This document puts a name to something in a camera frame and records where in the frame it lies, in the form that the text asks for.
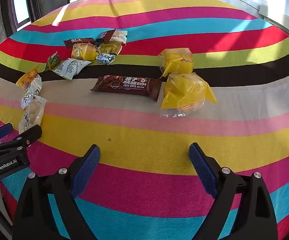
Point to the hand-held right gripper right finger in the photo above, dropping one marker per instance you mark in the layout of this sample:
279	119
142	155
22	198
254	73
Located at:
203	170

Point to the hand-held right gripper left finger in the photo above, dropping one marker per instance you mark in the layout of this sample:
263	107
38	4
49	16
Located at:
87	170

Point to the orange bread packet blue label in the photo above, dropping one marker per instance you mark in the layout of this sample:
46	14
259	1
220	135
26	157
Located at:
28	78

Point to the clear white snack packet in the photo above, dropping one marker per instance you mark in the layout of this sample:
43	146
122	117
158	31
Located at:
32	115

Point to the white silver snack packet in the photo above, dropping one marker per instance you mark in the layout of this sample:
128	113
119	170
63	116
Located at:
34	90

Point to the striped colourful blanket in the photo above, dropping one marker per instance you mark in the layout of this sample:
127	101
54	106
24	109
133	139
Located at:
144	135

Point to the green snack packet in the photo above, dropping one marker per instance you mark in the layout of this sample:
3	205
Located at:
52	61

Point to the white blue snack packet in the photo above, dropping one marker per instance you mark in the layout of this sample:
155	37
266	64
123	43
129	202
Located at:
69	67

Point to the large brown wafer packet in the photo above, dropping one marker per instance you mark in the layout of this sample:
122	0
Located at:
127	86

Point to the yellow clear bread packet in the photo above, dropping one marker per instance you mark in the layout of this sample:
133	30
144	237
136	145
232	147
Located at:
84	51

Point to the small brown snack packet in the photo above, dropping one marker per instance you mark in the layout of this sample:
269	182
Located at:
78	42

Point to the blue white candy packet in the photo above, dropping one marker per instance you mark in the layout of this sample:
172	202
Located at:
105	58

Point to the olive yellow snack packet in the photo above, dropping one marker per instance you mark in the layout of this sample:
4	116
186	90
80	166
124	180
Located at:
110	48

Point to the brown and white snack packet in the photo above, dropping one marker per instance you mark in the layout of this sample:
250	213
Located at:
109	36

